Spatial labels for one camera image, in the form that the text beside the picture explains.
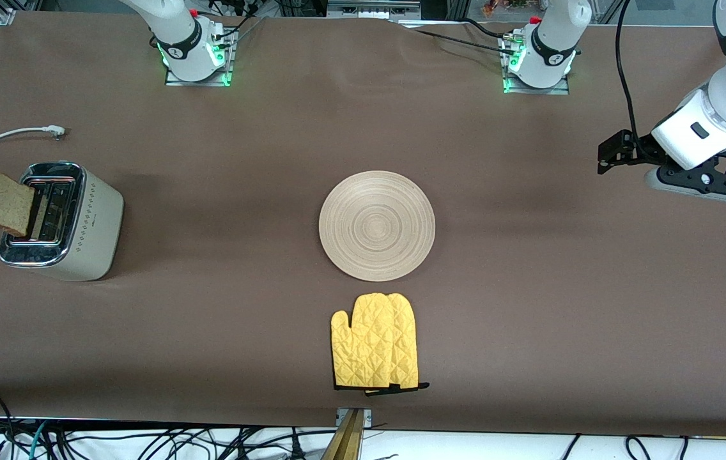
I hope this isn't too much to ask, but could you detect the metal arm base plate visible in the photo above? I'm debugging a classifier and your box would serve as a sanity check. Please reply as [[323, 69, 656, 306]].
[[501, 32, 571, 95], [165, 26, 237, 87]]

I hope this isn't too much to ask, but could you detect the grey equipment box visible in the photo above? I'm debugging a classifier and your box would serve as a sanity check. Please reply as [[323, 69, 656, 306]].
[[327, 0, 422, 20]]

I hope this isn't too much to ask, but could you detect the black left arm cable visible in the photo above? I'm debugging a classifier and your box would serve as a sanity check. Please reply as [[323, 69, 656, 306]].
[[615, 0, 642, 141]]

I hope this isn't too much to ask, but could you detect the black cable on table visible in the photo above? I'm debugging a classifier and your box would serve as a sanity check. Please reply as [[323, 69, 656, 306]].
[[401, 18, 520, 57]]

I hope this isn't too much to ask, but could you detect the tangled black cable bundle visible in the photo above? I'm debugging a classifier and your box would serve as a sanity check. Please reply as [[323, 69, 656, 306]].
[[0, 387, 338, 460]]

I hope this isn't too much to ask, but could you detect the beige chrome two-slot toaster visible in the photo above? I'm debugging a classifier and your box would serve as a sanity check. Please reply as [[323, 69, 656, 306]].
[[0, 161, 125, 282]]

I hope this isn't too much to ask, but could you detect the yellow quilted oven mitt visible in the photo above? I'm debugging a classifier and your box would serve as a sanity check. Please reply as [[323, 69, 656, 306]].
[[330, 293, 402, 390], [363, 293, 431, 395]]

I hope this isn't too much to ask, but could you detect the teal cable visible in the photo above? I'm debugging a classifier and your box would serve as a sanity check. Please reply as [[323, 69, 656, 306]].
[[27, 422, 49, 460]]

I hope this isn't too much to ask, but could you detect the round wooden plate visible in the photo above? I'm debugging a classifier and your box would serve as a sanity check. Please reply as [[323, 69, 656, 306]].
[[318, 169, 436, 282]]

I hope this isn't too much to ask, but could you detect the aluminium profile beam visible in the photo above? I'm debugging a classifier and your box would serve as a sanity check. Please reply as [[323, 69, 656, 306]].
[[321, 408, 373, 460]]

